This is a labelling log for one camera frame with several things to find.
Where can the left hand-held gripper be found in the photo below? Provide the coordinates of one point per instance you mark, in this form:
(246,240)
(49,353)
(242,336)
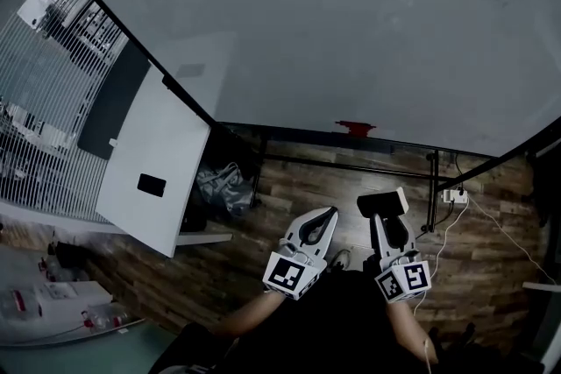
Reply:
(285,276)

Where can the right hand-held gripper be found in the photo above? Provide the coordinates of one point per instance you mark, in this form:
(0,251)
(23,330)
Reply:
(403,280)

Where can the black and white whiteboard eraser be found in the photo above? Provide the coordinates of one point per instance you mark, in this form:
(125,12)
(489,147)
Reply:
(379,202)

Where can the person's right forearm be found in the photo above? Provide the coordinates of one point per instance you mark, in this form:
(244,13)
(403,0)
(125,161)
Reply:
(409,333)

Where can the person's left forearm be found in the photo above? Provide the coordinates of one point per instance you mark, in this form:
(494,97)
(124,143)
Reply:
(250,315)

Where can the large black-framed whiteboard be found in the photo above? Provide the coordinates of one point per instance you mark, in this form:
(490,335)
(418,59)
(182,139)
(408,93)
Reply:
(307,22)

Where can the person's white shoe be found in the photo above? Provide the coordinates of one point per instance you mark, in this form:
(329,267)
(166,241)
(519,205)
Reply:
(342,260)

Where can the white power strip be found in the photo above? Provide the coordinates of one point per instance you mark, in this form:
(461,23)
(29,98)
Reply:
(456,195)

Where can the grey handbag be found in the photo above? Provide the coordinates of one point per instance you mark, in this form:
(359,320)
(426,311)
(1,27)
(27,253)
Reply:
(225,188)

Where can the person in black trousers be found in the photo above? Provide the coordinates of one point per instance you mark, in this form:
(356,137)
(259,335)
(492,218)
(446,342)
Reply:
(337,328)

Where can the black office chair base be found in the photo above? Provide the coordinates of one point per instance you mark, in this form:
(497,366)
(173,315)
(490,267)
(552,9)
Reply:
(456,337)

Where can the red magnetic strip patch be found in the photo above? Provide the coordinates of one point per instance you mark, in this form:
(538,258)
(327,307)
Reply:
(356,128)

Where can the white side table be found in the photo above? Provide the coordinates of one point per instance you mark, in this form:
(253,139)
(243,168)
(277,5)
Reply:
(543,287)

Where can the black phone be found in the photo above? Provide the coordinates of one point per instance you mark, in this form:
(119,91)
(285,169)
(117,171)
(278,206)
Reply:
(151,185)

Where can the white desk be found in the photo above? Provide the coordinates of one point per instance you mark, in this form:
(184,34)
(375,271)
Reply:
(153,144)

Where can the small white plastic piece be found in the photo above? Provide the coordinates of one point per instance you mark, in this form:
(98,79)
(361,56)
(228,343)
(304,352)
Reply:
(114,142)

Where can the clear bottle red label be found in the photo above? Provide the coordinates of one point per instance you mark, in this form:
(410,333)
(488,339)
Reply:
(103,317)
(22,302)

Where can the white cardboard box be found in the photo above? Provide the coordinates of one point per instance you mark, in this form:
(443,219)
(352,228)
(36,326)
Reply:
(94,293)

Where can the black desk divider panel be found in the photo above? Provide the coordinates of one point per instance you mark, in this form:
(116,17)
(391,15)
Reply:
(114,100)

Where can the light grey table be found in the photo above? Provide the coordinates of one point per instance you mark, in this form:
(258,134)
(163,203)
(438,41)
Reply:
(57,328)

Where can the striped glass partition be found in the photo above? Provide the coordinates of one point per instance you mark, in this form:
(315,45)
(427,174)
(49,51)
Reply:
(39,122)

